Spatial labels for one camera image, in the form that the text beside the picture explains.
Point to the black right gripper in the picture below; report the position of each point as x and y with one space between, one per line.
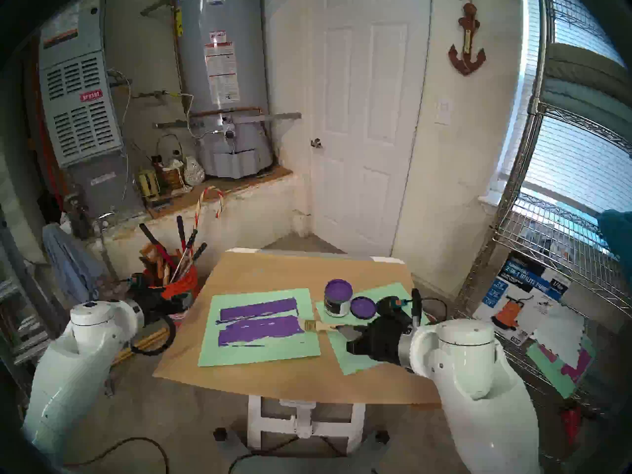
382 342

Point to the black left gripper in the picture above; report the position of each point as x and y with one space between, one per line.
158 305

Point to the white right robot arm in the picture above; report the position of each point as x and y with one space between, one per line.
484 404

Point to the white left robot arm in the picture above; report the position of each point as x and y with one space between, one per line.
79 374

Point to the purple paint jar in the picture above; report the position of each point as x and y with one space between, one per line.
337 302

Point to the orange plastic bucket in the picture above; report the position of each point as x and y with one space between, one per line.
185 285

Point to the purple jar lid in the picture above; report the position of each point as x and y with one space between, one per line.
363 308

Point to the light green paper sheet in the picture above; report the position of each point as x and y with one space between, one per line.
256 357
345 364

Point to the wooden dowel sticks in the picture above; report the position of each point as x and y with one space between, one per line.
148 342

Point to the black-grip metal tool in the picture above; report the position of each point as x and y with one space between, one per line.
200 251
191 238

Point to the brown kraft paper cover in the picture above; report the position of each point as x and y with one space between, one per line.
276 384

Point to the striped candy cane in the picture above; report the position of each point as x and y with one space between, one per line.
198 206

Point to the white PVC pipe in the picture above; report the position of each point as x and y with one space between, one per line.
100 246

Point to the blue hanging cloth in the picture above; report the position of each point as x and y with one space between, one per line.
69 265

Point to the wooden ledge board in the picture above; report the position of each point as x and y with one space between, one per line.
222 186

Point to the yellow jug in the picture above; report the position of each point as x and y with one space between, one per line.
148 184

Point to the foil-wrapped bundle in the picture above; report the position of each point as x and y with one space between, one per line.
193 172

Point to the white panel door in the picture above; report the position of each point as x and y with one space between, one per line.
368 191

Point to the grey metal ladder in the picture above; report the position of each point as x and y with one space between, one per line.
15 300

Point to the utility pump box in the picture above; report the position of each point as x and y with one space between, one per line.
523 290

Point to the white window sill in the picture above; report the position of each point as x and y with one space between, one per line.
489 204

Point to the grey Bryant furnace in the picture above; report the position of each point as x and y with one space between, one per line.
79 132

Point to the green paper stack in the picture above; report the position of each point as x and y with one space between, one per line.
548 369

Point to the white scalloped paper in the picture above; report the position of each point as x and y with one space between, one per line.
560 332

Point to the grey water heater tank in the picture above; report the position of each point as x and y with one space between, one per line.
197 83

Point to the magenta paper sheet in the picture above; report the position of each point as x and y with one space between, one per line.
577 369

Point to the red plastic object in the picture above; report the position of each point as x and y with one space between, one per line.
572 421

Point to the white window blinds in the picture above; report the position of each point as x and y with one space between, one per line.
577 172

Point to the teal fabric object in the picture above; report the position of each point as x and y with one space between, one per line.
614 233

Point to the teal green cushion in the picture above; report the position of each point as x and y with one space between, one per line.
577 107

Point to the olive green cushion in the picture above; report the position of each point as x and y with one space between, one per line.
587 65

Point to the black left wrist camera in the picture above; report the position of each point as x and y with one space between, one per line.
139 280

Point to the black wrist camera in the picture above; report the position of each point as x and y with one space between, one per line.
390 305
139 280

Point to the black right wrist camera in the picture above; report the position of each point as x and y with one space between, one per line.
390 305

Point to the white light switch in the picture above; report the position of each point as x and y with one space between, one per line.
443 111

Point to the rusty anchor wall decoration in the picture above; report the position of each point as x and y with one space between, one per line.
467 38

